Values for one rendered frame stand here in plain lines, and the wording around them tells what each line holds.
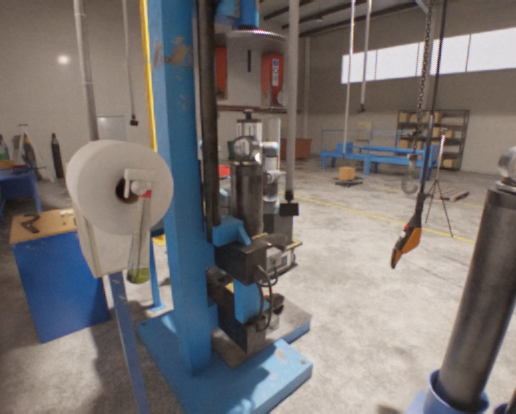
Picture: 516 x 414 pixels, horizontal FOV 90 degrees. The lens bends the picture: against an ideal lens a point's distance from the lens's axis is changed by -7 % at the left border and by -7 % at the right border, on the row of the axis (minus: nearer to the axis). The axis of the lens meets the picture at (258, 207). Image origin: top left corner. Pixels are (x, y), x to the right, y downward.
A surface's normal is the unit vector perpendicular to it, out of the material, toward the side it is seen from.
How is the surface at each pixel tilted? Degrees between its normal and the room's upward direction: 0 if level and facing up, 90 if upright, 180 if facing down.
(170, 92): 90
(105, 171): 90
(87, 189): 90
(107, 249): 90
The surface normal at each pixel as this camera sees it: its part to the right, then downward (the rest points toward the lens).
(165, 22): 0.65, 0.22
